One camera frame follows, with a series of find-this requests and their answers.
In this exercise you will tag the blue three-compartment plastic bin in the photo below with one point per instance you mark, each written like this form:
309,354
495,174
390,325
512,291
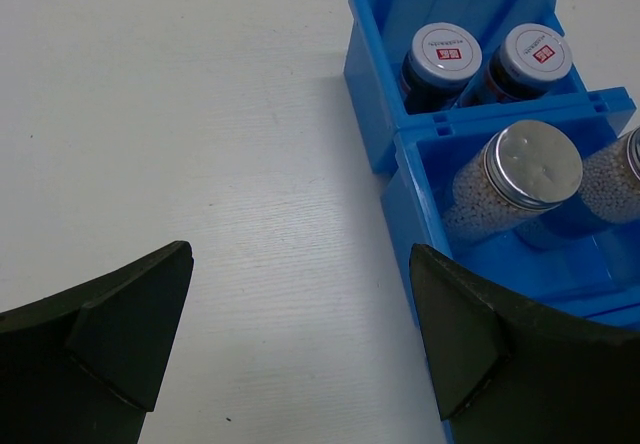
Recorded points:
567,258

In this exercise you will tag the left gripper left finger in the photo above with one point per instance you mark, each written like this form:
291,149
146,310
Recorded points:
86,365

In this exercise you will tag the dark spice jar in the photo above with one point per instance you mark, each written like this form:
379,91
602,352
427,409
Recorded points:
441,61
529,62

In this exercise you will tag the blue-white shaker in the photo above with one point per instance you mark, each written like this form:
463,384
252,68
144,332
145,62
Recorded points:
522,172
610,184

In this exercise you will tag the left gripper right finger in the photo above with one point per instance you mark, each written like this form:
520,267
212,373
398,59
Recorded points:
507,369

